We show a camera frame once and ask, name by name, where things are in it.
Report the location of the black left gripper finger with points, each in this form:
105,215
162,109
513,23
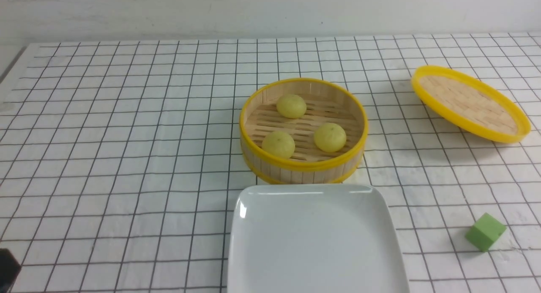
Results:
9,270

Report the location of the yellow steamed bun front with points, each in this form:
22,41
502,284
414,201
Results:
279,144

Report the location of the yellow steamed bun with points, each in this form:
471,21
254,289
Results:
330,137
279,144
291,106

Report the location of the yellow steamed bun back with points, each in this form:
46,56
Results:
291,106

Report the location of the white square ceramic plate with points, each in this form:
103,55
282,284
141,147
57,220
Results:
314,238

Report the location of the white grid-pattern tablecloth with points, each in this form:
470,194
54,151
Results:
121,161

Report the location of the yellow-rimmed bamboo steamer basket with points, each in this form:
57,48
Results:
326,102

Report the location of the green foam cube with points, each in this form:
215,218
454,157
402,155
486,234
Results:
485,232

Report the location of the yellow-rimmed bamboo steamer lid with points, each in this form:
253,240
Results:
470,104

